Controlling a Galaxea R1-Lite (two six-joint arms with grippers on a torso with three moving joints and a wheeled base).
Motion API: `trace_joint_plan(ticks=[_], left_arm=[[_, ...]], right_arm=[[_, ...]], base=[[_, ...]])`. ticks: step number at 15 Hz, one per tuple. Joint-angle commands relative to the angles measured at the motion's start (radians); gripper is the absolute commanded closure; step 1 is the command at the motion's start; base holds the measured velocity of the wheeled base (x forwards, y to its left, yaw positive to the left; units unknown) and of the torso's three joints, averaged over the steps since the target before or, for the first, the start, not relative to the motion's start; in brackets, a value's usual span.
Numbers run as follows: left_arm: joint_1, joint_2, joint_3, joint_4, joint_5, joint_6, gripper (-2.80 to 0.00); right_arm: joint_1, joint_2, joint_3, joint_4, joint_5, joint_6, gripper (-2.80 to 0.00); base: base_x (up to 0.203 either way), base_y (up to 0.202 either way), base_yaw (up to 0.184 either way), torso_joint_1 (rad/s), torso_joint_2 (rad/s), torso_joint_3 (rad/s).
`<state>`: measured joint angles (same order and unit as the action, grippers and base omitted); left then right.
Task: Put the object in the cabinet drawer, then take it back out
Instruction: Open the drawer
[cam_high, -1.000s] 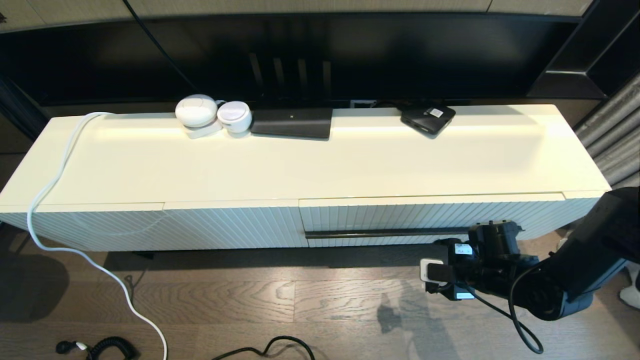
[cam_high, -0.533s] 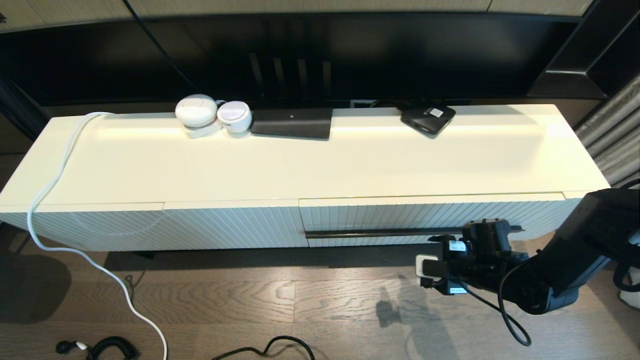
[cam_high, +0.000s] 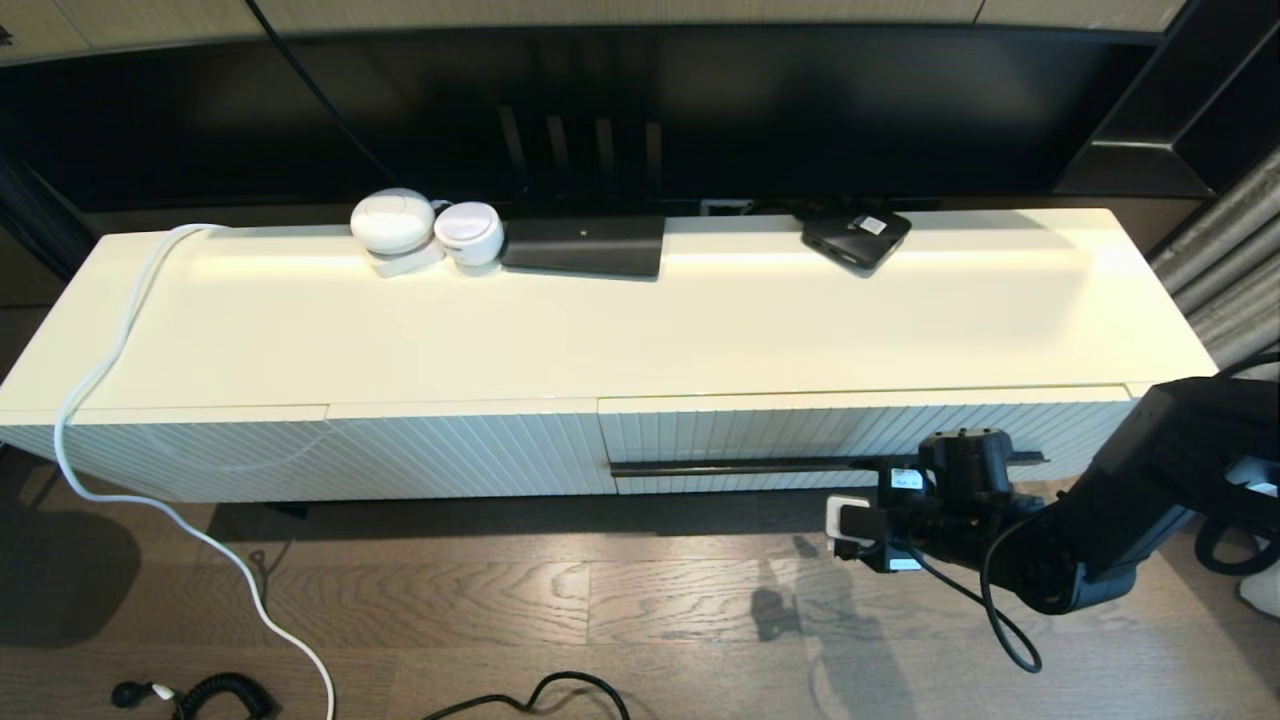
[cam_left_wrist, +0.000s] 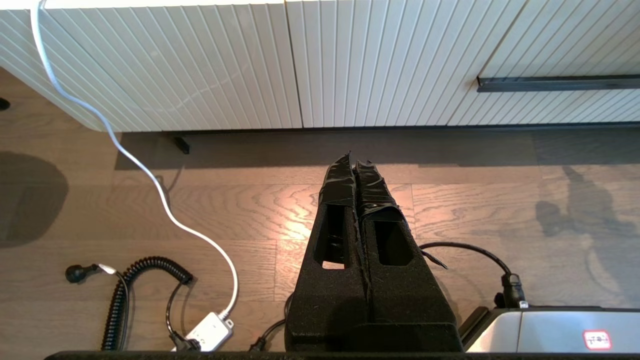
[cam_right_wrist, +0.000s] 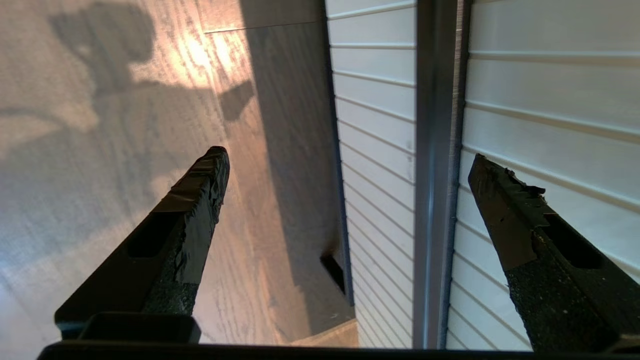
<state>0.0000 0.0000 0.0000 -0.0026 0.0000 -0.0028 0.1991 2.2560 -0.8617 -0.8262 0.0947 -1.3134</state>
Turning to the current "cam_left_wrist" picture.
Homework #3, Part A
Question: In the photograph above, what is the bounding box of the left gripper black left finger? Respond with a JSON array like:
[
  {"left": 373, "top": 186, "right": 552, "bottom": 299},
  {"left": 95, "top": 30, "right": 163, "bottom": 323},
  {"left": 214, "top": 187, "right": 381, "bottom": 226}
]
[{"left": 285, "top": 151, "right": 371, "bottom": 353}]

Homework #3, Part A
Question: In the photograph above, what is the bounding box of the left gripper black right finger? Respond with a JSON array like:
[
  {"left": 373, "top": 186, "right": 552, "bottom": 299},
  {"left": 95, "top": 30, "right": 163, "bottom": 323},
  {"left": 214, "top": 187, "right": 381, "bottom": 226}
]
[{"left": 354, "top": 160, "right": 463, "bottom": 353}]

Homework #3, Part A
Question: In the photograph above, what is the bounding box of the white fluted drawer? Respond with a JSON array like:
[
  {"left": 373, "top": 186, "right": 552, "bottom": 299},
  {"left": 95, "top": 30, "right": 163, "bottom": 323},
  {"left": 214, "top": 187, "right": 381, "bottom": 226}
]
[{"left": 415, "top": 0, "right": 640, "bottom": 128}]

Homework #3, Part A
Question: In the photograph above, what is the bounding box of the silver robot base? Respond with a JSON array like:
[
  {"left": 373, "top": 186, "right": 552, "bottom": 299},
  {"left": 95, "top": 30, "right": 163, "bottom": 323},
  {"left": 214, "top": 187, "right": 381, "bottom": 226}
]
[{"left": 460, "top": 305, "right": 640, "bottom": 353}]

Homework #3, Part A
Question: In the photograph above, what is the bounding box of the white long TV cabinet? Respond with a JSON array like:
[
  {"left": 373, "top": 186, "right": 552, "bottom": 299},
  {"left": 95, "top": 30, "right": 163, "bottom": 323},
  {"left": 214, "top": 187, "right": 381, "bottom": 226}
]
[{"left": 0, "top": 0, "right": 640, "bottom": 133}]

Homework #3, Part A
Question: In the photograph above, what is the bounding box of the white adapter box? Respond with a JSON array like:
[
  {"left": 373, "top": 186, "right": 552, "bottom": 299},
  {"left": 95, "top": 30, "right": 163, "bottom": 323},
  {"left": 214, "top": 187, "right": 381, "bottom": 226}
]
[{"left": 172, "top": 312, "right": 235, "bottom": 353}]

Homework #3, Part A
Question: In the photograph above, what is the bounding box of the white power cable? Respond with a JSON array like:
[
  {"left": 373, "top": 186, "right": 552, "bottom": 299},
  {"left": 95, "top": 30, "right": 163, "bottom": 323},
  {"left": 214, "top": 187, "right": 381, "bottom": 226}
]
[{"left": 29, "top": 0, "right": 240, "bottom": 321}]

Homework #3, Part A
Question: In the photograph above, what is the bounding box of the black floor cable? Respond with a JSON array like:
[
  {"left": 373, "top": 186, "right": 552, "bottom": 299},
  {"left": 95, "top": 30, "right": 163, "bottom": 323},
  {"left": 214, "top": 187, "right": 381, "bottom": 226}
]
[{"left": 249, "top": 241, "right": 527, "bottom": 353}]

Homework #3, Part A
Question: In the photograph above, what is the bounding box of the black coiled cable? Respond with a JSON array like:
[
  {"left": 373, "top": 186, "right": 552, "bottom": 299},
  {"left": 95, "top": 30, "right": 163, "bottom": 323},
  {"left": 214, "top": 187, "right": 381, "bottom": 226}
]
[{"left": 65, "top": 257, "right": 195, "bottom": 351}]

